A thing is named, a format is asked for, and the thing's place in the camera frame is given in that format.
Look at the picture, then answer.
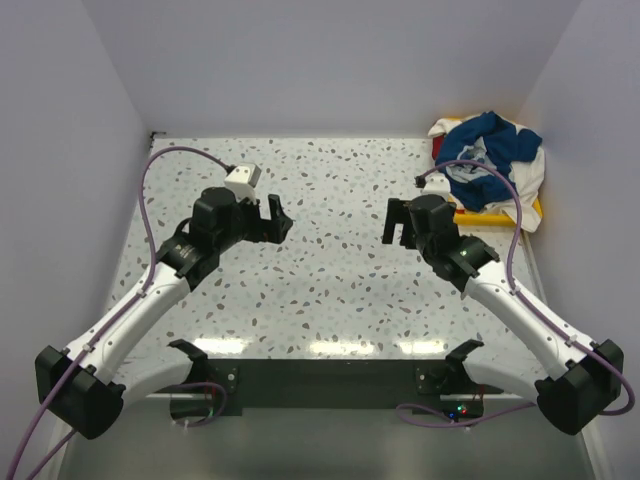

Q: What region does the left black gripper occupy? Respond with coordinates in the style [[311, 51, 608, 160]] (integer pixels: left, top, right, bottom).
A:
[[215, 192, 291, 253]]

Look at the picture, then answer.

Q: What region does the blue mickey t shirt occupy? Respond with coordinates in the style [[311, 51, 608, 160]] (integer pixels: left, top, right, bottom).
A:
[[434, 111, 544, 211]]

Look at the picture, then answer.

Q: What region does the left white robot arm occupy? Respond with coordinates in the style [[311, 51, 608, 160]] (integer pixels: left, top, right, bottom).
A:
[[35, 187, 293, 439]]

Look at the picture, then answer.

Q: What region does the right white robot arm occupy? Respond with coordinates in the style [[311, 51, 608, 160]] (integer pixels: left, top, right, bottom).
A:
[[382, 195, 624, 435]]

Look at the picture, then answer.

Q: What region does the yellow plastic tray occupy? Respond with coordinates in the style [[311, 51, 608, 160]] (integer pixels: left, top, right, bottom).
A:
[[442, 117, 545, 227]]

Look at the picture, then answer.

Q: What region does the cream white t shirt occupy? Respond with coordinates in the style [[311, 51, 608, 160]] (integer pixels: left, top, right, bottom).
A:
[[427, 117, 547, 234]]

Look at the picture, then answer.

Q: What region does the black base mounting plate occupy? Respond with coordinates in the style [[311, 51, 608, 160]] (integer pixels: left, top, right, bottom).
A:
[[165, 359, 486, 421]]

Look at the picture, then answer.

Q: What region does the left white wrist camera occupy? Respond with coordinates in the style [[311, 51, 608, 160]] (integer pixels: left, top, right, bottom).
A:
[[224, 164, 262, 204]]

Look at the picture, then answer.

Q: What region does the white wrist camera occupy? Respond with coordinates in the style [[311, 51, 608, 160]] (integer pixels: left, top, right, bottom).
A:
[[415, 172, 451, 201], [224, 164, 262, 204]]

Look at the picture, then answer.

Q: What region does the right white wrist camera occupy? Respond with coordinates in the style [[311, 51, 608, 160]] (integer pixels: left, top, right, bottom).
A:
[[415, 172, 451, 201]]

